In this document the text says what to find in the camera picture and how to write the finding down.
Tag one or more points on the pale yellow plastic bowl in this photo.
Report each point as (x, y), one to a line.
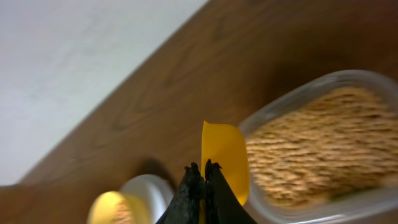
(103, 208)

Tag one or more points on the soybeans in container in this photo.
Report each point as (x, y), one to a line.
(342, 142)

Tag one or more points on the yellow measuring scoop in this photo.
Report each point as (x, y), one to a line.
(225, 144)

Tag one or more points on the soybeans in bowl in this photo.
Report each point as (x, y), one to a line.
(122, 214)

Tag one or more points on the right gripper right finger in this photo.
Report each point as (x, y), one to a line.
(221, 205)

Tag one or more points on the clear plastic container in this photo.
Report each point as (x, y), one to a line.
(347, 208)

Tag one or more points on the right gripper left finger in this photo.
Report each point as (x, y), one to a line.
(184, 208)

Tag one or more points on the white digital kitchen scale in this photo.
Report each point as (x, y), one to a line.
(155, 192)

